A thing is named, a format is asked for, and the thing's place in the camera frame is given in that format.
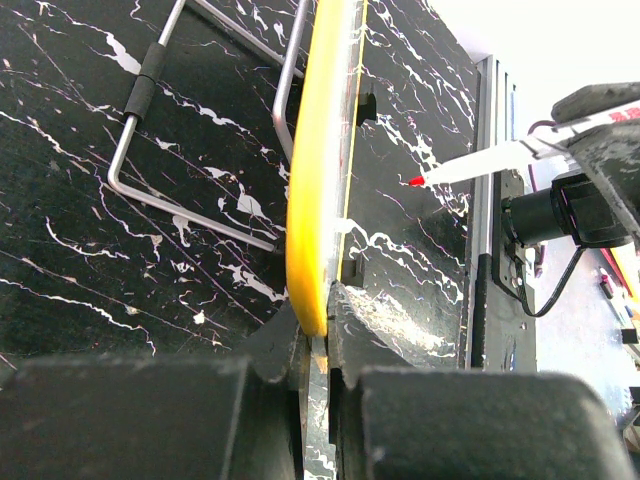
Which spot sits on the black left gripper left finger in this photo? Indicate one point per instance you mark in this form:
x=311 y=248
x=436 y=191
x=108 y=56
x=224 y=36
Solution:
x=278 y=350

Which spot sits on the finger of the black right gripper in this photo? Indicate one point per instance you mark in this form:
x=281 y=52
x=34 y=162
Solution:
x=609 y=155
x=592 y=99

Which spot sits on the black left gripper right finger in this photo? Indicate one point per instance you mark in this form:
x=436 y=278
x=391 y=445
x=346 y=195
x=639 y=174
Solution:
x=352 y=346

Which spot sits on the red-capped whiteboard marker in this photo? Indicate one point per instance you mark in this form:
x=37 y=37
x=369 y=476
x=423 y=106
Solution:
x=519 y=154

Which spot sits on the yellow-framed whiteboard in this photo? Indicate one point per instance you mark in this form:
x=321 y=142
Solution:
x=323 y=149

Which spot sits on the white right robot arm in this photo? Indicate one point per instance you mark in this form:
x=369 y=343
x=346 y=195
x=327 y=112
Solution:
x=598 y=206

